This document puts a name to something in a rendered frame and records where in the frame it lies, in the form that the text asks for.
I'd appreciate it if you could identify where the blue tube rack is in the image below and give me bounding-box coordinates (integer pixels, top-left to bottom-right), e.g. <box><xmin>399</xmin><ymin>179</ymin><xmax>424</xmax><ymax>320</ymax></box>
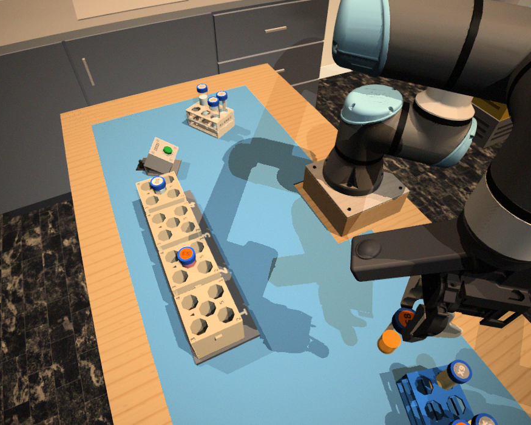
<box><xmin>396</xmin><ymin>366</ymin><xmax>474</xmax><ymax>425</ymax></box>

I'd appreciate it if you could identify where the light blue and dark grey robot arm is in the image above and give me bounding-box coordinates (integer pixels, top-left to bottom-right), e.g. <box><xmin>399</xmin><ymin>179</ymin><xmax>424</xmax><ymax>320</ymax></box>
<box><xmin>322</xmin><ymin>0</ymin><xmax>531</xmax><ymax>282</ymax></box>

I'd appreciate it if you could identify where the light blue bench mat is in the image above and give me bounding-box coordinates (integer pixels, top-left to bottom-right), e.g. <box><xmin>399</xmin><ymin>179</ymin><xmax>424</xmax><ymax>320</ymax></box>
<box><xmin>92</xmin><ymin>85</ymin><xmax>531</xmax><ymax>425</ymax></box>

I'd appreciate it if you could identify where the blue tube cap with grey dot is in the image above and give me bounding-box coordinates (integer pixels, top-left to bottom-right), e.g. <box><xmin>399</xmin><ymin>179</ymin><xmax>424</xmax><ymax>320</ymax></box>
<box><xmin>467</xmin><ymin>413</ymin><xmax>498</xmax><ymax>425</ymax></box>

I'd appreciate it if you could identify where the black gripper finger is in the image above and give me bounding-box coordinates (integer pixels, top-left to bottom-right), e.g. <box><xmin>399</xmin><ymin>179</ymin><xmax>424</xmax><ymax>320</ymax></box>
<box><xmin>401</xmin><ymin>275</ymin><xmax>423</xmax><ymax>309</ymax></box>
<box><xmin>401</xmin><ymin>300</ymin><xmax>463</xmax><ymax>342</ymax></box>

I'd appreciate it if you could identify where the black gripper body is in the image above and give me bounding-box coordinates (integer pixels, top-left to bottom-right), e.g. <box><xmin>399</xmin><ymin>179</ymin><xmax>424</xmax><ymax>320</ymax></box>
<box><xmin>421</xmin><ymin>209</ymin><xmax>531</xmax><ymax>328</ymax></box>

